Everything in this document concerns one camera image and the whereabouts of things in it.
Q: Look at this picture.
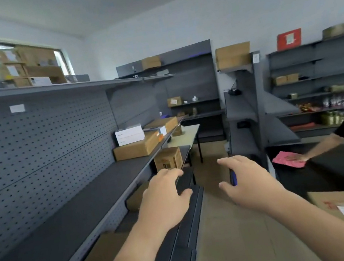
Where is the small beige table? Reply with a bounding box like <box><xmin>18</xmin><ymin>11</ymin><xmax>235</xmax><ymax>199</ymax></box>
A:
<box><xmin>165</xmin><ymin>123</ymin><xmax>207</xmax><ymax>169</ymax></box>

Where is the wide brown cardboard carton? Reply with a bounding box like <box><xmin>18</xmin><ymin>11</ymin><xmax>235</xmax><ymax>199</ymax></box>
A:
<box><xmin>213</xmin><ymin>41</ymin><xmax>254</xmax><ymax>71</ymax></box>

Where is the pink cloth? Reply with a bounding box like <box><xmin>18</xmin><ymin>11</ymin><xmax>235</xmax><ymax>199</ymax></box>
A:
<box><xmin>271</xmin><ymin>147</ymin><xmax>307</xmax><ymax>173</ymax></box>

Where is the person's right hand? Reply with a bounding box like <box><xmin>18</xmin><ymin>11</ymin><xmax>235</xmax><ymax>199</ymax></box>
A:
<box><xmin>215</xmin><ymin>148</ymin><xmax>291</xmax><ymax>222</ymax></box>

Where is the row of red white bottles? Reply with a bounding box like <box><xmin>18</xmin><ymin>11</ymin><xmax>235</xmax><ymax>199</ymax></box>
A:
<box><xmin>321</xmin><ymin>95</ymin><xmax>344</xmax><ymax>110</ymax></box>

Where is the red box white label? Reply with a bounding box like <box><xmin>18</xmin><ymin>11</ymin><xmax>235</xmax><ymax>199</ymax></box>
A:
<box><xmin>275</xmin><ymin>28</ymin><xmax>305</xmax><ymax>52</ymax></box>

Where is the row of yellow bottles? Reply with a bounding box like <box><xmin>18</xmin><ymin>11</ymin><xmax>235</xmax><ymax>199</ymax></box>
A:
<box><xmin>320</xmin><ymin>109</ymin><xmax>344</xmax><ymax>127</ymax></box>

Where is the printed brown carton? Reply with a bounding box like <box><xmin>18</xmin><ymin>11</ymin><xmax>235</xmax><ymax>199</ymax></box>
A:
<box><xmin>152</xmin><ymin>146</ymin><xmax>185</xmax><ymax>174</ymax></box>

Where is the small labelled cardboard carton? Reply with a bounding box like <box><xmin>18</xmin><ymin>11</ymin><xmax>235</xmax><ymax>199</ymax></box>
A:
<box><xmin>0</xmin><ymin>61</ymin><xmax>28</xmax><ymax>82</ymax></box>
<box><xmin>0</xmin><ymin>46</ymin><xmax>22</xmax><ymax>66</ymax></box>
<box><xmin>2</xmin><ymin>75</ymin><xmax>33</xmax><ymax>91</ymax></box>

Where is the low brown carton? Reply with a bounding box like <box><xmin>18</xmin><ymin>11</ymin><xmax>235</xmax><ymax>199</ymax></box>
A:
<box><xmin>320</xmin><ymin>23</ymin><xmax>344</xmax><ymax>40</ymax></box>

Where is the grey metal pegboard shelf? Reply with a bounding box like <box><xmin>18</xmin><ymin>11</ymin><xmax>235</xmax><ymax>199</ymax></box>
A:
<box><xmin>0</xmin><ymin>40</ymin><xmax>216</xmax><ymax>261</ymax></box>

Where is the brown box white label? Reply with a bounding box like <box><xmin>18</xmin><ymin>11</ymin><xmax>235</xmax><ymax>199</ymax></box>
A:
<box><xmin>166</xmin><ymin>96</ymin><xmax>183</xmax><ymax>108</ymax></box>

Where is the large cardboard carton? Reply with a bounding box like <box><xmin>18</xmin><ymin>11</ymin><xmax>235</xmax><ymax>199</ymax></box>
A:
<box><xmin>15</xmin><ymin>40</ymin><xmax>59</xmax><ymax>72</ymax></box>
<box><xmin>25</xmin><ymin>60</ymin><xmax>68</xmax><ymax>90</ymax></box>

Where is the person's right forearm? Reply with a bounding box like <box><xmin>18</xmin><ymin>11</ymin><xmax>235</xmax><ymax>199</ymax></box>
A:
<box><xmin>267</xmin><ymin>182</ymin><xmax>344</xmax><ymax>261</ymax></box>

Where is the person's left hand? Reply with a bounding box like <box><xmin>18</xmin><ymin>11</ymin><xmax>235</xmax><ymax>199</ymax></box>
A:
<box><xmin>128</xmin><ymin>164</ymin><xmax>199</xmax><ymax>239</ymax></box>

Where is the white sticker label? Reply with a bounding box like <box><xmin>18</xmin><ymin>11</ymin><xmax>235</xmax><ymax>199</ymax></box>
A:
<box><xmin>9</xmin><ymin>103</ymin><xmax>26</xmax><ymax>114</ymax></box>

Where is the blue plastic crate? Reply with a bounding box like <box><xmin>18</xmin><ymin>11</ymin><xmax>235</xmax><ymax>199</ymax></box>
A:
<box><xmin>228</xmin><ymin>167</ymin><xmax>239</xmax><ymax>187</ymax></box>

